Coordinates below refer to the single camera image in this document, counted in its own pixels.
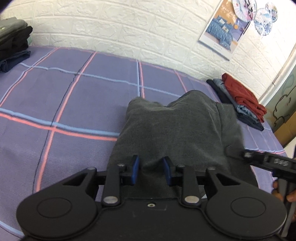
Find dark grey pants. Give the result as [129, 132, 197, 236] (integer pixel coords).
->
[108, 90, 257, 198]

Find bedding poster on wall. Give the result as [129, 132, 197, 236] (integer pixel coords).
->
[199, 1, 249, 61]

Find folded grey green clothes stack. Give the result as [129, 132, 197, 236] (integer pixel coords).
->
[1, 17, 33, 73]

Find folded dark red garment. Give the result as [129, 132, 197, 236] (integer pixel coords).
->
[222, 73, 267, 123]

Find folded dark navy garment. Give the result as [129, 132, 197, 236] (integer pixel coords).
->
[206, 79, 265, 132]

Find person's right hand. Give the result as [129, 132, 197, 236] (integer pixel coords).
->
[271, 180, 296, 203]

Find purple plaid bed sheet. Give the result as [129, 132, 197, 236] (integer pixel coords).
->
[0, 45, 287, 241]

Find pink white paper fan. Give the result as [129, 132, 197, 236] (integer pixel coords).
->
[232, 0, 257, 23]

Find cardboard box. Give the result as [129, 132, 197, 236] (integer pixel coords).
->
[274, 113, 296, 147]

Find folded light blue jeans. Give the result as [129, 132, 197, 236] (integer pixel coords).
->
[213, 78, 260, 124]

